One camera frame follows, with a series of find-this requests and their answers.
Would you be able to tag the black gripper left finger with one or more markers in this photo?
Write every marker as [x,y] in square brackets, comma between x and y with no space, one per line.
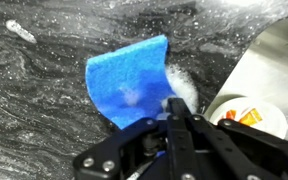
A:
[144,150]

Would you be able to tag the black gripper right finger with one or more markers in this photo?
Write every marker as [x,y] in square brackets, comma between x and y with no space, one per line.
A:
[224,153]

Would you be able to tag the blue sponge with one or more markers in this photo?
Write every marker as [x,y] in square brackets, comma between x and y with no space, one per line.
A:
[127,73]

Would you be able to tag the stainless steel sink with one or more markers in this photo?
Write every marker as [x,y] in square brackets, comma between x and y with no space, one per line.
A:
[274,66]

